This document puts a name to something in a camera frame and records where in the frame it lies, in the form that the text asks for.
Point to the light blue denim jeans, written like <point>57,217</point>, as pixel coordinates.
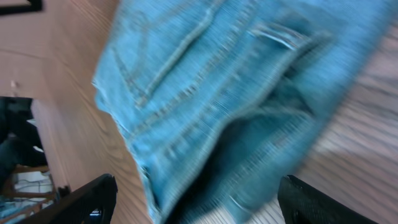
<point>218,100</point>

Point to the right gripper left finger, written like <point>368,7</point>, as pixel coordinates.
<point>91,203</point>

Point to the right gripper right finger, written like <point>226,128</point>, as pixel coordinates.
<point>301,203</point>

